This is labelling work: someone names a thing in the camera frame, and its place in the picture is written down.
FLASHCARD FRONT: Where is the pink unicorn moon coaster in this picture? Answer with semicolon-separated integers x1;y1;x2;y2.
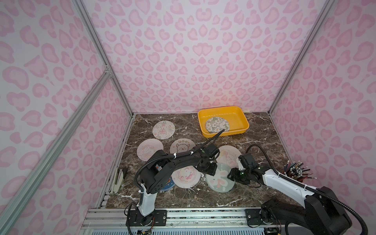
216;145;241;168

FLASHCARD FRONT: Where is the green bunny coaster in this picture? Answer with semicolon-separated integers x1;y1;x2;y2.
205;163;235;193

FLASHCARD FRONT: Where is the white butterfly pattern coaster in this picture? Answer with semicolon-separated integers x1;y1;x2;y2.
205;117;230;133

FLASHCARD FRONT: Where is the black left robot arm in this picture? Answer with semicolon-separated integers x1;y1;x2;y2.
134;144;220;217

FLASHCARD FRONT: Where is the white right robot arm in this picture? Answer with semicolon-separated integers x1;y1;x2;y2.
227;153;352;235

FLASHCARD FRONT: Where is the yellow plastic storage box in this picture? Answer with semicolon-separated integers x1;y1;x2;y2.
198;106;250;138

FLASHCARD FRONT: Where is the pink rainbow horse coaster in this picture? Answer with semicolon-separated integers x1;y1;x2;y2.
171;166;201;189

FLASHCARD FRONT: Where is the white alpaca coaster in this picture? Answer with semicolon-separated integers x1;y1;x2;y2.
170;139;195;154

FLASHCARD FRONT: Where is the blue car coaster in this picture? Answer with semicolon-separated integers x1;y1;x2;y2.
161;177;175;192

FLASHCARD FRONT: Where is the red pen cup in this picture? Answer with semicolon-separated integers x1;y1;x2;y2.
285;169;299;179

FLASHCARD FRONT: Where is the white butterfly doodle coaster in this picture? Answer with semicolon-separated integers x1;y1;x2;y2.
152;120;175;140

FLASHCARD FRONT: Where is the pink rainbow unicorn coaster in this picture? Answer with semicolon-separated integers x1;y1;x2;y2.
137;139;164;162

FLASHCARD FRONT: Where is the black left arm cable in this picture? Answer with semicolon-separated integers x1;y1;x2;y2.
133;129;225;189

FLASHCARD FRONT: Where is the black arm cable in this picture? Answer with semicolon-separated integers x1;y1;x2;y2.
245;143;369;235
133;129;225;189

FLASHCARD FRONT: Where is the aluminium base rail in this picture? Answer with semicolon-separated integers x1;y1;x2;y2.
79;207;312;235

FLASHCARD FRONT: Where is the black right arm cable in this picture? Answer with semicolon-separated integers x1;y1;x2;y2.
245;143;369;235

